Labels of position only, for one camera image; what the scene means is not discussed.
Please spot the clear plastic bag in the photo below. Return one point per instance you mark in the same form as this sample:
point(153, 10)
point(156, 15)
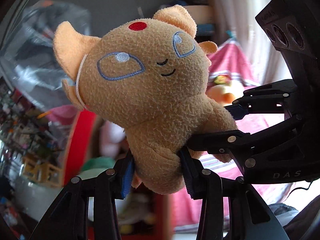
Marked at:
point(27, 58)

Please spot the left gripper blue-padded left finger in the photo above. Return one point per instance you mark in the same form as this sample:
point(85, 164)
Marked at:
point(66, 218)

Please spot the pink striped table cloth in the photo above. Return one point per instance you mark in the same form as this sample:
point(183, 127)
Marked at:
point(229, 61)

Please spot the yellow chick plush toy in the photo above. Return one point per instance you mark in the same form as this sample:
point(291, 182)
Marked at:
point(224, 90)

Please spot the blue shelf board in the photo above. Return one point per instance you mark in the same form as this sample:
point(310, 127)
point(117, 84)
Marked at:
point(205, 29)

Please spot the cardboard box on shelf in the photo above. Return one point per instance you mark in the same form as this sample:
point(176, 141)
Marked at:
point(201, 14)

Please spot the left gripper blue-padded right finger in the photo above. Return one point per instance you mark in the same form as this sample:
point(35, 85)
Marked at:
point(231, 209)

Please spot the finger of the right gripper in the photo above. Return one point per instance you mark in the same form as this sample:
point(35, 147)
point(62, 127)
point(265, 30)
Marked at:
point(213, 142)
point(272, 98)

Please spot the red gift box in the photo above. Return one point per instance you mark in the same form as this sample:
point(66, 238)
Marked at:
point(81, 138)

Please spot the orange cat plush toy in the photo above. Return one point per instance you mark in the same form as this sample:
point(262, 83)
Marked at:
point(148, 76)

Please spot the beige floral curtain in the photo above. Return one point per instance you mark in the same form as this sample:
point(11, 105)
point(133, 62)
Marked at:
point(238, 17)

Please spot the wooden stool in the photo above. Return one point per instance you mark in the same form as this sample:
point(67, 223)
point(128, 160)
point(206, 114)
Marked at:
point(41, 172)

